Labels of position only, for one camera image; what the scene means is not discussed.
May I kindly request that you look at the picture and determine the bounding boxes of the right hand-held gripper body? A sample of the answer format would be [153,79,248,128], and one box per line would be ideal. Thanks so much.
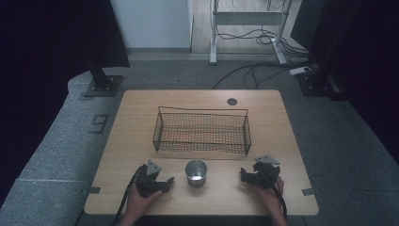
[252,154,281,189]

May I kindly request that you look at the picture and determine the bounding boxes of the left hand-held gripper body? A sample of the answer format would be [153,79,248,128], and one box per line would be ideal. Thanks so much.
[135,159,165,199]

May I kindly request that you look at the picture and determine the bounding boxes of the person's left hand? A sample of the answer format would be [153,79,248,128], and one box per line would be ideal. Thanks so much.
[124,184,164,218]

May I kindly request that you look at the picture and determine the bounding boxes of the person's right hand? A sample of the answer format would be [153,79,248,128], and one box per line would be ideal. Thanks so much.
[250,176,285,215]

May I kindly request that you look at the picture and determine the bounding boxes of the shiny metal cup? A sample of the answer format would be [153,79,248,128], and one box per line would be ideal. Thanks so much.
[184,159,209,189]

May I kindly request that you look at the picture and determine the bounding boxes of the white power strip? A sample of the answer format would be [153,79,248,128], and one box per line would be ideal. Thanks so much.
[288,65,312,76]

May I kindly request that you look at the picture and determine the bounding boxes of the black curtain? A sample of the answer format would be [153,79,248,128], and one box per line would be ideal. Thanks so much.
[290,0,399,164]
[0,0,131,208]

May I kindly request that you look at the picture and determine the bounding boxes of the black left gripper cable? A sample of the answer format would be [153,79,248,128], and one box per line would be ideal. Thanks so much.
[112,164,148,226]

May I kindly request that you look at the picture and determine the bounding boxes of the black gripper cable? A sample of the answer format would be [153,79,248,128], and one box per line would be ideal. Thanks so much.
[112,164,148,226]
[264,174,288,220]

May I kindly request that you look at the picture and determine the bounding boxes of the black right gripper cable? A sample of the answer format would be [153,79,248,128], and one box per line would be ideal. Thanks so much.
[264,174,288,220]

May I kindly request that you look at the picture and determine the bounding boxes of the black wire mesh basket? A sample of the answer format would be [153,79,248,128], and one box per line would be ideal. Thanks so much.
[152,105,252,156]

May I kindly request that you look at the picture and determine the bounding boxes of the black floor cables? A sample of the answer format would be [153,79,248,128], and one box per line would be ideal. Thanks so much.
[212,26,314,90]

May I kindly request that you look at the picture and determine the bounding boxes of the black stand with base plate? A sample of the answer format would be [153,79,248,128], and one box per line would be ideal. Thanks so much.
[82,56,124,98]
[295,0,349,102]

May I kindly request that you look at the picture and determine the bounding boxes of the white metal desk frame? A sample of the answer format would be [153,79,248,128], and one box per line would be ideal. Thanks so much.
[209,0,294,66]

